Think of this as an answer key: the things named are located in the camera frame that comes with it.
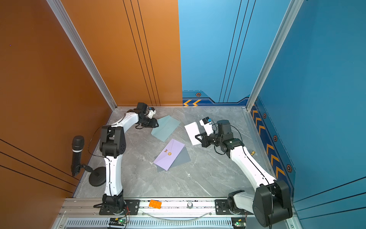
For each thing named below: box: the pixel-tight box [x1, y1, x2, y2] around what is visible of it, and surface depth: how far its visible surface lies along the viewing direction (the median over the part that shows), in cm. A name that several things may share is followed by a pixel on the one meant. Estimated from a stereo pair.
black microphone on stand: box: [71, 135, 107, 187], surface depth 68 cm
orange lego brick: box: [148, 199, 163, 210], surface depth 75 cm
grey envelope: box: [156, 145, 192, 173], surface depth 92 cm
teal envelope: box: [151, 114, 182, 143], surface depth 108 cm
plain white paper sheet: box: [184, 121, 203, 146], surface depth 79 cm
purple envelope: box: [152, 138, 186, 171], surface depth 93 cm
